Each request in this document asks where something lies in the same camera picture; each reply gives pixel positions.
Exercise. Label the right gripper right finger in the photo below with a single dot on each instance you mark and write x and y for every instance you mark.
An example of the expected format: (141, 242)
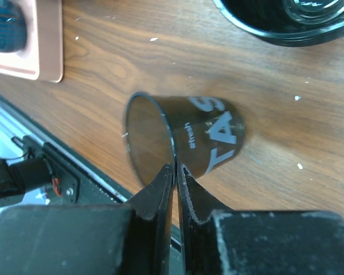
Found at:
(216, 239)

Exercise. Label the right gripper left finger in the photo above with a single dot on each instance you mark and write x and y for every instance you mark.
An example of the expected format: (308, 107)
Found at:
(128, 238)

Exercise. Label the single black cup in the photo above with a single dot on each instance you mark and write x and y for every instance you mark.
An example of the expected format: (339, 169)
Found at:
(202, 132)

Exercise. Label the stack of black cups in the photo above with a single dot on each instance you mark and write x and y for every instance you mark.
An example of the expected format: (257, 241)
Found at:
(288, 23)

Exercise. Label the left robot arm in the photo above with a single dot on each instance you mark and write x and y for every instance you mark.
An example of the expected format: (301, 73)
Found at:
(21, 177)

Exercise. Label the pink tray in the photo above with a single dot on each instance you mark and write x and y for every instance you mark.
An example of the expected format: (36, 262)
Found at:
(42, 58)

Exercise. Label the stack of black lids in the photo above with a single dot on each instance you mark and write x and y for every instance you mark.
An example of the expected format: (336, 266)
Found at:
(13, 29)

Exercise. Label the aluminium frame rail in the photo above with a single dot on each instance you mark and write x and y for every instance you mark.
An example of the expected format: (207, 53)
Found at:
(14, 122)

